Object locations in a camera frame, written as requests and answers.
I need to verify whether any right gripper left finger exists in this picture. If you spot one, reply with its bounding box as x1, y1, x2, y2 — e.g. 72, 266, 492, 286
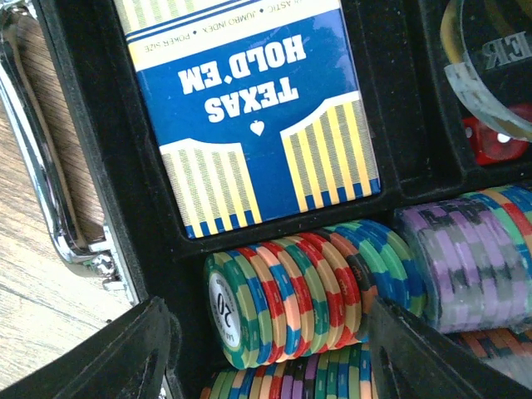
1, 297, 176, 398

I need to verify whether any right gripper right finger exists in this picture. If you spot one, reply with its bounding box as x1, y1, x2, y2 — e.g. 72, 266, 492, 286
369, 298, 531, 398

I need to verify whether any green red chip stack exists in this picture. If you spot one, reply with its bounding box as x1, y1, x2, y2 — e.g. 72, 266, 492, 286
204, 219, 426, 369

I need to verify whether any black poker chip case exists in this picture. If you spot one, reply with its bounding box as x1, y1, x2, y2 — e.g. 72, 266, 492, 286
0, 0, 532, 399

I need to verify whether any blue Texas Hold'em card box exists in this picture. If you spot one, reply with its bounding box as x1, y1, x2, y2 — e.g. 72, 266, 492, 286
116, 0, 381, 239

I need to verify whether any lower chip row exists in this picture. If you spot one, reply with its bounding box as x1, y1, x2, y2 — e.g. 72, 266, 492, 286
200, 328, 531, 398

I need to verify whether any purple grey chip stack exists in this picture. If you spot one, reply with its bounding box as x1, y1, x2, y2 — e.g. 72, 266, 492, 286
394, 185, 531, 333

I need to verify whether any red translucent die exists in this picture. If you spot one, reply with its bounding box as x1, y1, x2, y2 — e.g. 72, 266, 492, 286
462, 113, 530, 166

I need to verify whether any chrome case handle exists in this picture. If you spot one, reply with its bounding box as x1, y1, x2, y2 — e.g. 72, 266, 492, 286
1, 1, 140, 305

